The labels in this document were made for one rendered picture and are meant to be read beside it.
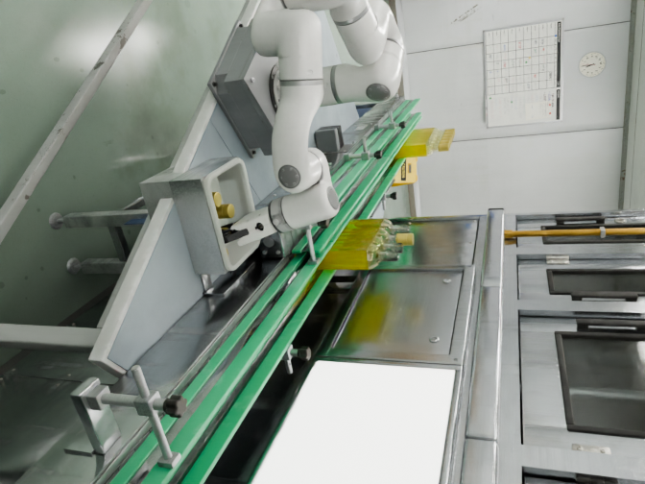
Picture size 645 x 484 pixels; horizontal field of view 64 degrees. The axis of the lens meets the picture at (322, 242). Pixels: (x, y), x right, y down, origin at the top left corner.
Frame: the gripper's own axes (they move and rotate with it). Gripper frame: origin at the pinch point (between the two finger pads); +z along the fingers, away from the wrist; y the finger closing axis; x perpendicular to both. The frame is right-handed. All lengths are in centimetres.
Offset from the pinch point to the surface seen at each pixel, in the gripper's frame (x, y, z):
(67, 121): 42, 26, 52
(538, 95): -78, 613, -73
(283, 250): -11.1, 12.9, -5.1
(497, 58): -17, 611, -41
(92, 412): -8, -52, -4
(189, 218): 7.0, -7.0, 1.2
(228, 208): 4.7, 3.1, -2.2
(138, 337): -8.3, -28.1, 7.8
